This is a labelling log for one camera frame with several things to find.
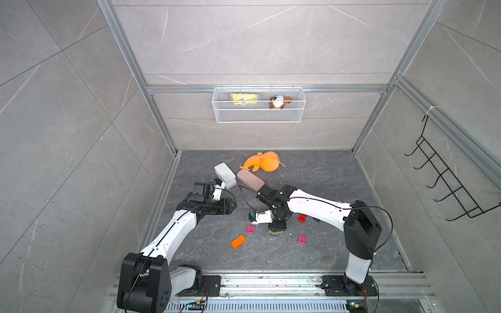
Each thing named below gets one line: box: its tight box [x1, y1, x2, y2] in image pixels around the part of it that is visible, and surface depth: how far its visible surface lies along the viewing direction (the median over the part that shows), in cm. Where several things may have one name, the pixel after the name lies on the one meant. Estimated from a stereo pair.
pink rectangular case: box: [236, 168, 265, 192], surface depth 106 cm
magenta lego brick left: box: [246, 224, 256, 235], surface depth 89 cm
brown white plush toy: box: [268, 95, 293, 110], surface depth 88 cm
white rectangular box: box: [213, 161, 237, 190], surface depth 104 cm
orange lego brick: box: [230, 234, 247, 250], surface depth 86 cm
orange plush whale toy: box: [239, 151, 280, 173], surface depth 109 cm
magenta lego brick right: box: [296, 234, 308, 246], surface depth 89 cm
